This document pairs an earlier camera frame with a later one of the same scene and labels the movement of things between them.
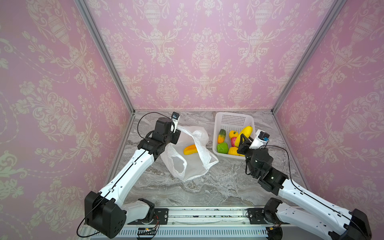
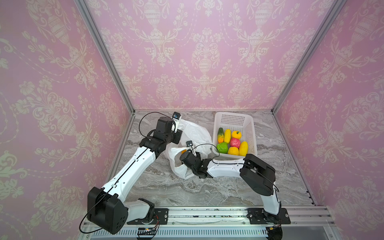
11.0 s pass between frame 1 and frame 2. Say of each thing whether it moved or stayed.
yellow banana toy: moved
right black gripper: moved
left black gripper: stayed
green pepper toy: stayed
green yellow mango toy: stayed
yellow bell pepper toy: stayed
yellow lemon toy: stayed
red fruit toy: stayed
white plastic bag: moved
